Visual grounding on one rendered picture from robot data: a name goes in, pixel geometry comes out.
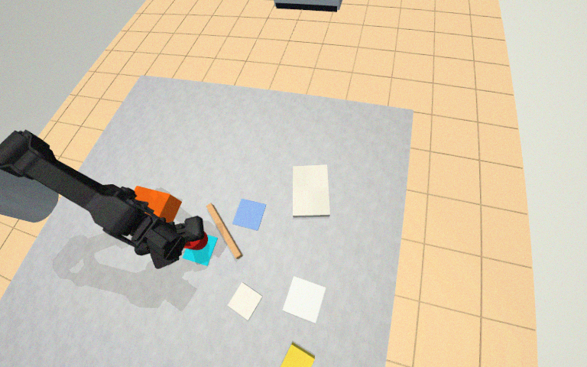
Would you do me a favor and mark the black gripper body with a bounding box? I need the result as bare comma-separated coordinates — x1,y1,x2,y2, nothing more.
135,216,204,255

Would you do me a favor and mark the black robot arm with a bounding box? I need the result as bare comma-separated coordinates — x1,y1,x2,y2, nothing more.
0,130,186,269

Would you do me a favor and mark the olive yellow rectangular block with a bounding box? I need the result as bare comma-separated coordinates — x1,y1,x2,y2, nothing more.
281,343,315,367

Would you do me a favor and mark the red cup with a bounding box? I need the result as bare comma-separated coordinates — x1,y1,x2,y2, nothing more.
184,232,208,251

